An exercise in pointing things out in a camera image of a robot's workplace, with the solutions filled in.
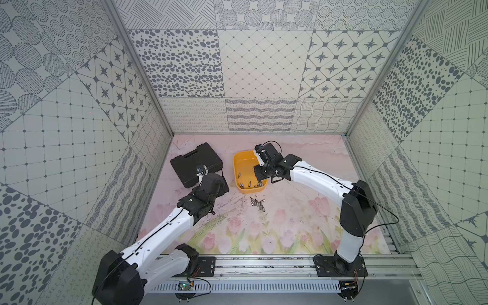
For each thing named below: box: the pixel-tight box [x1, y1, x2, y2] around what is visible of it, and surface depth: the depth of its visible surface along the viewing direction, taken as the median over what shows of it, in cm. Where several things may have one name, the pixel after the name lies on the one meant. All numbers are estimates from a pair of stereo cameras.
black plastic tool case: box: [170, 142, 224, 189], surface depth 106 cm
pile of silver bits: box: [249, 195, 266, 213], surface depth 93 cm
